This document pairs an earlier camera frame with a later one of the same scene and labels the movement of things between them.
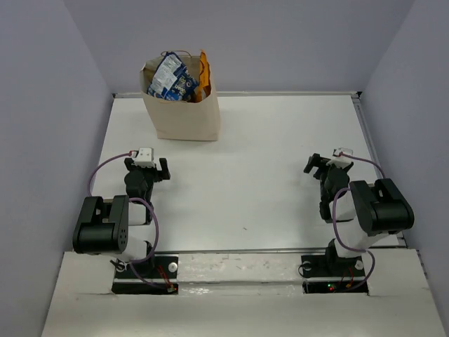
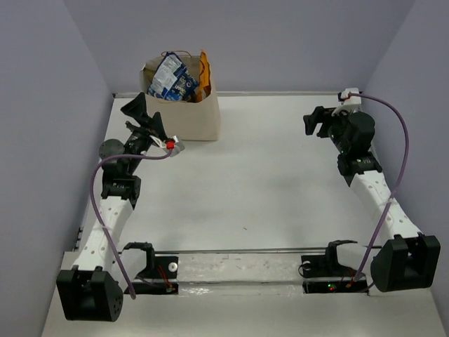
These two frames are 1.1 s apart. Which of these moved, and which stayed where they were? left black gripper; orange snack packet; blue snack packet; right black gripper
Moved: right black gripper; left black gripper
Stayed: blue snack packet; orange snack packet
